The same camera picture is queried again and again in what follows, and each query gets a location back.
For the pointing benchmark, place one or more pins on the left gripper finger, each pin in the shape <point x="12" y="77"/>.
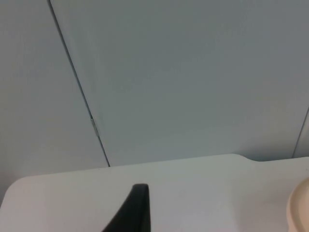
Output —
<point x="134" y="212"/>

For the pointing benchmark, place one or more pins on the cream box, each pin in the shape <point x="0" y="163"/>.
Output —
<point x="300" y="207"/>

